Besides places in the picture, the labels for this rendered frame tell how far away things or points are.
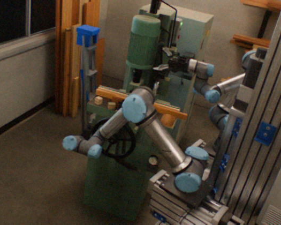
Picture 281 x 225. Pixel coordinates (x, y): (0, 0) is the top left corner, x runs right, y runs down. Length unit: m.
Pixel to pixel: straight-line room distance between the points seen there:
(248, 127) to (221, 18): 2.78
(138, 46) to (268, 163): 1.01
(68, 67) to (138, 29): 1.70
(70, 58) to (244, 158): 2.34
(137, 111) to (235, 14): 3.03
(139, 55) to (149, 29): 0.18
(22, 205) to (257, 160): 1.79
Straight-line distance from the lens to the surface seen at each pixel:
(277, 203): 1.74
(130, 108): 1.43
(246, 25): 4.29
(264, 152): 1.68
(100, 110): 2.20
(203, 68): 1.93
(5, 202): 2.77
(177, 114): 2.22
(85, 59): 2.98
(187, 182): 1.54
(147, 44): 2.04
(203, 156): 1.64
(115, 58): 4.86
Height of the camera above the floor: 1.93
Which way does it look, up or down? 27 degrees down
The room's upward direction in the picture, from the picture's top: 11 degrees clockwise
